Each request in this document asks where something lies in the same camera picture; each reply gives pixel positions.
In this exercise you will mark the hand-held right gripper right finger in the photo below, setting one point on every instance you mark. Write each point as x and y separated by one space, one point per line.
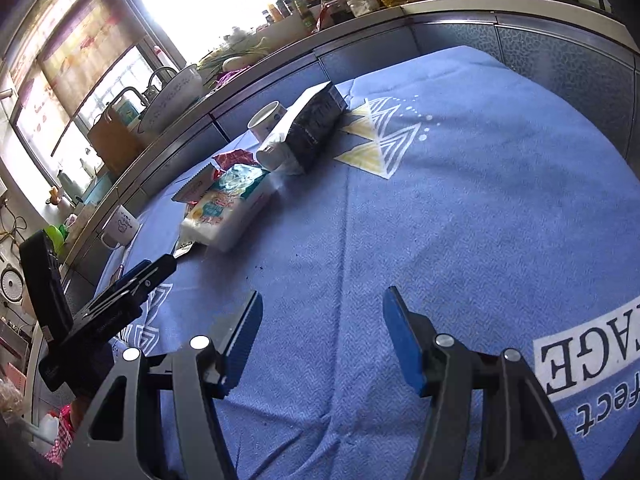
402 340

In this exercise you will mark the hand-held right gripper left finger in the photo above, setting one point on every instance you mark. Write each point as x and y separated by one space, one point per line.
245 340

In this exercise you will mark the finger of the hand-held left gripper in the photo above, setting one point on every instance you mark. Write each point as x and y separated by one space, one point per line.
132 272
157 270

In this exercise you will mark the red snack wrapper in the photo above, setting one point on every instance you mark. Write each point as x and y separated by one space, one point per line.
192 187

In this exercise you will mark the white tissue pack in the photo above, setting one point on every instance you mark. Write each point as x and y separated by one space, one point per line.
225 210

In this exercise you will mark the cardboard box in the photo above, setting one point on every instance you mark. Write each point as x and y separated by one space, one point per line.
312 125

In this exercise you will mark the person's left forearm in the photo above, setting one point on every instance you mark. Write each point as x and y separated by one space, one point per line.
62 435

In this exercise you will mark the white dial scale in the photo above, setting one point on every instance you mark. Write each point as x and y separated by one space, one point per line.
10 285

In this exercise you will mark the green plastic item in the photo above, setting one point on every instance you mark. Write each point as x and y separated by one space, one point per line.
56 237

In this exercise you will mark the white mug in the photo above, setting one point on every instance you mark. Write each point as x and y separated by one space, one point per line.
122 225

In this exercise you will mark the wooden cutting board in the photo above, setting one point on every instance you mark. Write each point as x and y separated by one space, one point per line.
115 145

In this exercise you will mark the maroon foil wrapper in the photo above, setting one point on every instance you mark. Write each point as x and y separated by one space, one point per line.
230 159

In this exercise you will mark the blue printed tablecloth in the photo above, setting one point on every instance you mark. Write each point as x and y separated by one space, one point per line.
450 210

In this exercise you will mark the white paper cup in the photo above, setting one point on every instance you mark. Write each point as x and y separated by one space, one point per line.
275 157
265 120

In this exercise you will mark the white patterned basin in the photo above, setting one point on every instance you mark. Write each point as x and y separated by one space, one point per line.
172 95

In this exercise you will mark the chrome faucet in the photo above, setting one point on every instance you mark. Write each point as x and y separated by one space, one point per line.
162 70
127 91

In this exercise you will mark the purple vegetable scraps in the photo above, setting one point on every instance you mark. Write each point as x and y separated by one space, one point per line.
226 79

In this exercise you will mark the white radish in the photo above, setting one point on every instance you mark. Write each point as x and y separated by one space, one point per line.
235 62

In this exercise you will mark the green onions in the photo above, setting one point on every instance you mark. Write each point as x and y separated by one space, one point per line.
235 51

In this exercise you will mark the kitchen window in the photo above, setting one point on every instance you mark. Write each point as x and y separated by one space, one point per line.
200 0

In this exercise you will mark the group of condiment bottles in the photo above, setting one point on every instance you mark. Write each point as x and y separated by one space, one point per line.
300 5

